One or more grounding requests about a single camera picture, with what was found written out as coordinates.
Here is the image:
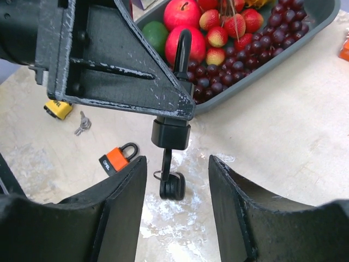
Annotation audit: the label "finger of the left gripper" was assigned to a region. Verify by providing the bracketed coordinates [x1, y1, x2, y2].
[47, 1, 185, 117]

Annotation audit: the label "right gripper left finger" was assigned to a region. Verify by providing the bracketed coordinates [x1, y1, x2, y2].
[1, 156, 147, 261]

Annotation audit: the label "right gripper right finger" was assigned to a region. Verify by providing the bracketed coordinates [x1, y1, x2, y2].
[208, 156, 348, 261]

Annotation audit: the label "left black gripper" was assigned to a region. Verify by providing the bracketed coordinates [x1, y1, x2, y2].
[1, 1, 68, 85]

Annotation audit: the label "orange padlock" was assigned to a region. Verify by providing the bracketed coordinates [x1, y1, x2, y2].
[99, 142, 139, 176]

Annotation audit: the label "yellow padlock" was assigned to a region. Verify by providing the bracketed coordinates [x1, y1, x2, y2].
[44, 100, 73, 120]

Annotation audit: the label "small silver key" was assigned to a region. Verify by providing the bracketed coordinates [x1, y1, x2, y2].
[74, 111, 92, 136]

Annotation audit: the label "black padlock key bunch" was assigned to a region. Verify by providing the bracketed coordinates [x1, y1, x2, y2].
[153, 149, 186, 201]

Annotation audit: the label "black padlock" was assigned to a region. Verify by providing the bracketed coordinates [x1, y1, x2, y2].
[151, 29, 194, 155]

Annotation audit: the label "green avocado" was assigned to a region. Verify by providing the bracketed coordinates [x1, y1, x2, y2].
[142, 21, 169, 57]

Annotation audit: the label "purple toothpaste box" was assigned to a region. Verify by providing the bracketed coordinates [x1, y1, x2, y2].
[131, 0, 162, 11]

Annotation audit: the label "red apple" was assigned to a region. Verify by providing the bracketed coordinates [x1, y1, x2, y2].
[163, 0, 202, 31]

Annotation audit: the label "red pomegranate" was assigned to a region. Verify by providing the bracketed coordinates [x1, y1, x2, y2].
[165, 26, 206, 66]

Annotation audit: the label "small red cherries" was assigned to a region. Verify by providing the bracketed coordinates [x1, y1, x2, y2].
[197, 1, 264, 65]

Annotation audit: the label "toy pineapple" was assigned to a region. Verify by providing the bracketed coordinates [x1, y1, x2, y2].
[245, 0, 276, 9]

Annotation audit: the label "purple grape bunch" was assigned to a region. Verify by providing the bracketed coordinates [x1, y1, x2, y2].
[188, 1, 309, 104]

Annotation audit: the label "orange razor box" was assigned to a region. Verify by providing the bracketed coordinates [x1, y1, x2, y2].
[338, 33, 349, 61]

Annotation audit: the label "dark grey fruit tray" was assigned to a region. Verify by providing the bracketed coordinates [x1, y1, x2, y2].
[135, 0, 342, 116]

